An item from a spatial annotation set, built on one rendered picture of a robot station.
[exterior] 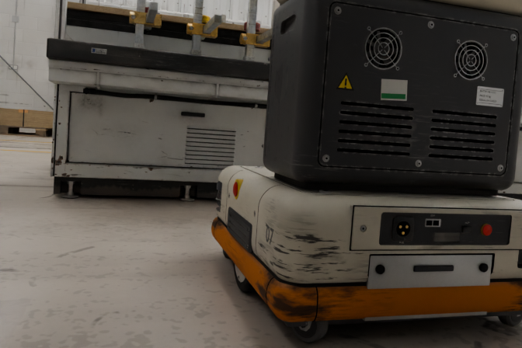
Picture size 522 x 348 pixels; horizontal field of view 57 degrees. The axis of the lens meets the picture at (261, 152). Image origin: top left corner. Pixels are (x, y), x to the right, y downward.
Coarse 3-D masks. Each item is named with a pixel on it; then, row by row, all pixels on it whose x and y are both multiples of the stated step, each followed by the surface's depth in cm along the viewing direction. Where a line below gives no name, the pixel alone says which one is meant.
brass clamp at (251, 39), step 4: (240, 36) 223; (244, 36) 220; (248, 36) 221; (252, 36) 221; (256, 36) 222; (240, 40) 223; (244, 40) 221; (248, 40) 221; (252, 40) 221; (256, 40) 222; (268, 40) 223; (244, 44) 224; (252, 44) 222; (256, 44) 222; (260, 44) 223; (264, 44) 223; (268, 44) 224
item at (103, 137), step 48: (144, 48) 230; (240, 48) 243; (96, 96) 228; (192, 96) 238; (96, 144) 230; (144, 144) 236; (192, 144) 242; (240, 144) 250; (96, 192) 230; (144, 192) 237; (192, 192) 248
